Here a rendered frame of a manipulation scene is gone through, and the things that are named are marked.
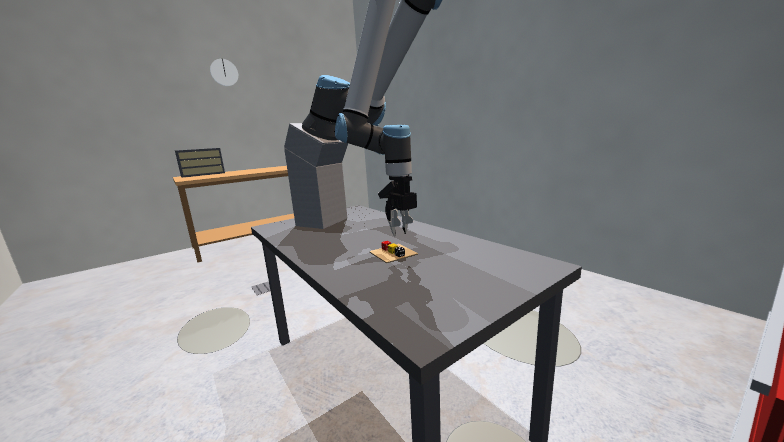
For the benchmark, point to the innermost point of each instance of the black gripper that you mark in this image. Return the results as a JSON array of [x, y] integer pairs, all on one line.
[[401, 199]]

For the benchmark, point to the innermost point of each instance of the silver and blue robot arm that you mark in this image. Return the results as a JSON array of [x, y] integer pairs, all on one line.
[[351, 112]]

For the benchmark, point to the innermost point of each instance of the tan mat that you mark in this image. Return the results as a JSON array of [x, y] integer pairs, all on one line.
[[388, 257]]

